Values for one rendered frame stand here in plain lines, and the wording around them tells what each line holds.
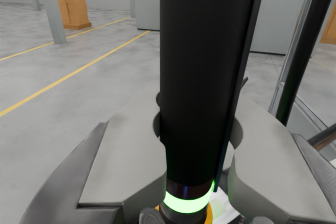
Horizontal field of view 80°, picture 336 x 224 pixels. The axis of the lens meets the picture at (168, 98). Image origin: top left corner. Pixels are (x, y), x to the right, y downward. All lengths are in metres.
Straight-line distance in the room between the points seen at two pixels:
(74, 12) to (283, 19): 6.62
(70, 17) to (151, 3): 2.98
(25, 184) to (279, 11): 5.58
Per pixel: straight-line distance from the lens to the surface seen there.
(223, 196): 0.21
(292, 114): 1.48
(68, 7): 8.57
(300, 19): 1.53
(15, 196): 2.29
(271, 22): 5.75
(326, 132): 0.32
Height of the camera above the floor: 1.60
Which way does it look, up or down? 30 degrees down
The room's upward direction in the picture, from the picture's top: 1 degrees clockwise
